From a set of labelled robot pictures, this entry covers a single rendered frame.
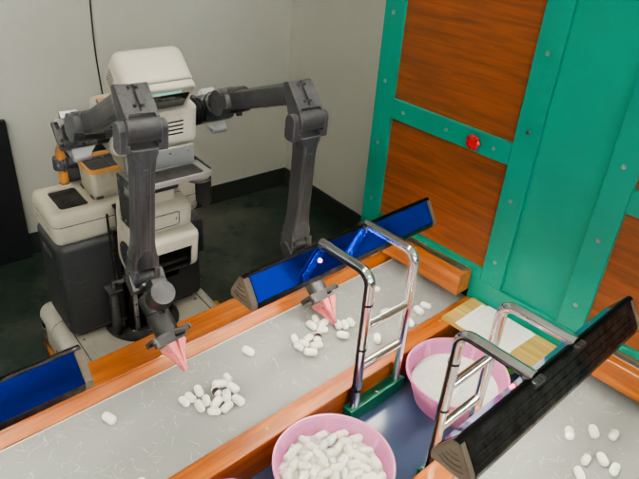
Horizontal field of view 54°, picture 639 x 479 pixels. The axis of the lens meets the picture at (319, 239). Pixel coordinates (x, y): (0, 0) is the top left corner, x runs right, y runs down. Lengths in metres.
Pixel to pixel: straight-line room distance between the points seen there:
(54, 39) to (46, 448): 2.16
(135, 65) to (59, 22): 1.46
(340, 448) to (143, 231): 0.67
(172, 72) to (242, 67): 1.91
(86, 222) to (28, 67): 1.18
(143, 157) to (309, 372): 0.68
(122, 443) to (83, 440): 0.09
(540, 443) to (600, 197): 0.60
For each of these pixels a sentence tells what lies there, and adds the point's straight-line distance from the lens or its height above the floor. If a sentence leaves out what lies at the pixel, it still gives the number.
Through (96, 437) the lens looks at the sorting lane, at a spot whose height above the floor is 0.74.
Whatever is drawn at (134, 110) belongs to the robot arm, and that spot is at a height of 1.40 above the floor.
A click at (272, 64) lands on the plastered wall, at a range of 3.86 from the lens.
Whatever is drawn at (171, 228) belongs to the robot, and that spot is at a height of 0.81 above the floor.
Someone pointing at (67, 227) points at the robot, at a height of 0.76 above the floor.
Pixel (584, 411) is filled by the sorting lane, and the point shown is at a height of 0.74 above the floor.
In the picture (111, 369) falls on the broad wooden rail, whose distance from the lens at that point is 1.65.
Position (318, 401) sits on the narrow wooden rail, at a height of 0.76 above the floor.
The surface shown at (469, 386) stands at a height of 0.73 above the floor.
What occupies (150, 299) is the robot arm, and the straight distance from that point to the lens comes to 1.49.
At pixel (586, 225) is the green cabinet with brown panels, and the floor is 1.14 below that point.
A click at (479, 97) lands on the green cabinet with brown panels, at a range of 1.76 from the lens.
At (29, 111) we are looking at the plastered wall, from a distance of 3.32.
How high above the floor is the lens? 1.87
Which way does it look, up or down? 31 degrees down
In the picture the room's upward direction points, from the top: 4 degrees clockwise
